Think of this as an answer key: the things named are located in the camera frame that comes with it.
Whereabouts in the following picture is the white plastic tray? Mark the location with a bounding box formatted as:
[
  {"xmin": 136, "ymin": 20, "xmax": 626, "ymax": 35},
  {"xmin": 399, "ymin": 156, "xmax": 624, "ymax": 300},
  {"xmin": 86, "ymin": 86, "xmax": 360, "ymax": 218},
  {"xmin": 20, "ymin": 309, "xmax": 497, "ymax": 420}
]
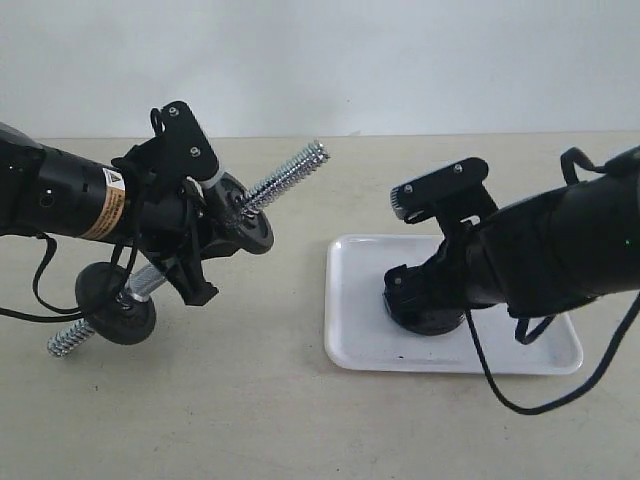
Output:
[{"xmin": 324, "ymin": 234, "xmax": 584, "ymax": 376}]

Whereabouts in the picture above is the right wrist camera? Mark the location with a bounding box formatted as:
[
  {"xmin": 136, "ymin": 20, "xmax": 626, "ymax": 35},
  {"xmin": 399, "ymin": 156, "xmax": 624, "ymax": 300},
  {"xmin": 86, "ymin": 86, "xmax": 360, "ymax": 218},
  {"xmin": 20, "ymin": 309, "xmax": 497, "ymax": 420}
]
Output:
[{"xmin": 390, "ymin": 157, "xmax": 498, "ymax": 224}]

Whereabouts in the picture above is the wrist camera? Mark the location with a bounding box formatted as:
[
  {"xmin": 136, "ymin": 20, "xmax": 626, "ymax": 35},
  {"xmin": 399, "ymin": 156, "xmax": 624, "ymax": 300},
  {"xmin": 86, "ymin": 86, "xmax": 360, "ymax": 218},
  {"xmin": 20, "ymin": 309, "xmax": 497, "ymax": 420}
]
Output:
[
  {"xmin": 390, "ymin": 157, "xmax": 498, "ymax": 224},
  {"xmin": 150, "ymin": 100, "xmax": 223, "ymax": 190}
]

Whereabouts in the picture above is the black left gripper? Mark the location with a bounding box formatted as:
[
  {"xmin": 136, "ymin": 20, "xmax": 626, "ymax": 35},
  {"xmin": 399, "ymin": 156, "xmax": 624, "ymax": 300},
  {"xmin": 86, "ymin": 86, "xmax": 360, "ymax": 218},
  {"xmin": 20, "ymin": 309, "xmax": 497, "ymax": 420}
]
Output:
[{"xmin": 112, "ymin": 139, "xmax": 248, "ymax": 306}]

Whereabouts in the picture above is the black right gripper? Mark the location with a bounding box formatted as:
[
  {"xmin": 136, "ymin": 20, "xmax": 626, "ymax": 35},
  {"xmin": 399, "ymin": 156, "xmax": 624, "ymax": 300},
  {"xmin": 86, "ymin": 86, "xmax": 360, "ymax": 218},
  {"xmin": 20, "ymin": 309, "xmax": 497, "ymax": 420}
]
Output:
[{"xmin": 383, "ymin": 217, "xmax": 500, "ymax": 323}]

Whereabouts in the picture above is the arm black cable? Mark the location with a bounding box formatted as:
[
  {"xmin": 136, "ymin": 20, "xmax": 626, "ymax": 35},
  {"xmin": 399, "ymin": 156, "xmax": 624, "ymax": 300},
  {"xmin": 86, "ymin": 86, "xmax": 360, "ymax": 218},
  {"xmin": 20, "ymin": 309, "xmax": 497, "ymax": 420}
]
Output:
[
  {"xmin": 0, "ymin": 164, "xmax": 201, "ymax": 324},
  {"xmin": 464, "ymin": 147, "xmax": 640, "ymax": 416}
]

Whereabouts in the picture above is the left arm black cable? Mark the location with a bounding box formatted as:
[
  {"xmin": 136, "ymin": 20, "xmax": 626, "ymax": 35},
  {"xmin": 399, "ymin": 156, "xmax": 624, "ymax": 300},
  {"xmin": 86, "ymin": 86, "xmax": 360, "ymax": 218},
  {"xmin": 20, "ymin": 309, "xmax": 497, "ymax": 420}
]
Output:
[{"xmin": 0, "ymin": 164, "xmax": 201, "ymax": 324}]

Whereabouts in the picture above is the black weight plate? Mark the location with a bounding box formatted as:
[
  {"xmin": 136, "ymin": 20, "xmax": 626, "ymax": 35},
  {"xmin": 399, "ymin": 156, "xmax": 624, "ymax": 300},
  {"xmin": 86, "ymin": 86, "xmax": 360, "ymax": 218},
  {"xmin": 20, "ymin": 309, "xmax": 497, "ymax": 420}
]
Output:
[
  {"xmin": 384, "ymin": 297, "xmax": 465, "ymax": 336},
  {"xmin": 207, "ymin": 173, "xmax": 274, "ymax": 255},
  {"xmin": 75, "ymin": 262, "xmax": 156, "ymax": 345}
]

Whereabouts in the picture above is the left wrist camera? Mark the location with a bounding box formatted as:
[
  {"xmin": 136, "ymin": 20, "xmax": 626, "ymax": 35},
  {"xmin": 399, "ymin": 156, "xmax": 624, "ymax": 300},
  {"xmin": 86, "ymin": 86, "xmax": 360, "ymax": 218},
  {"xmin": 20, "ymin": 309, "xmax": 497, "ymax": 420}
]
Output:
[{"xmin": 150, "ymin": 100, "xmax": 223, "ymax": 190}]

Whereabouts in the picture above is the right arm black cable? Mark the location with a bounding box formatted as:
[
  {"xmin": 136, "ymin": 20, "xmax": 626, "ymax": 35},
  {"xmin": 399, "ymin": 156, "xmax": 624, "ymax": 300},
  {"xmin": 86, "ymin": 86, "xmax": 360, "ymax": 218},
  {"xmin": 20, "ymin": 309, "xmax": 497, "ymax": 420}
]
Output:
[{"xmin": 464, "ymin": 147, "xmax": 640, "ymax": 416}]

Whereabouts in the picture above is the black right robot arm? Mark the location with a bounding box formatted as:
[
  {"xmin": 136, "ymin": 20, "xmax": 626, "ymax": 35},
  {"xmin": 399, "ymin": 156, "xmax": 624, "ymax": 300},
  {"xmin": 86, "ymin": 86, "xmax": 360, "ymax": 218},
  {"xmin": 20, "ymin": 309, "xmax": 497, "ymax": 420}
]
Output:
[{"xmin": 383, "ymin": 147, "xmax": 639, "ymax": 318}]

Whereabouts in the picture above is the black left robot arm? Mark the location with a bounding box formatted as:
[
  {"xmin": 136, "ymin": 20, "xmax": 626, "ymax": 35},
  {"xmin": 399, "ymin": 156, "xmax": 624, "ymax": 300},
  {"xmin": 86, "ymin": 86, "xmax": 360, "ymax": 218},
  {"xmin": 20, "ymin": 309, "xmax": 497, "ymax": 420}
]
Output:
[{"xmin": 1, "ymin": 121, "xmax": 251, "ymax": 305}]

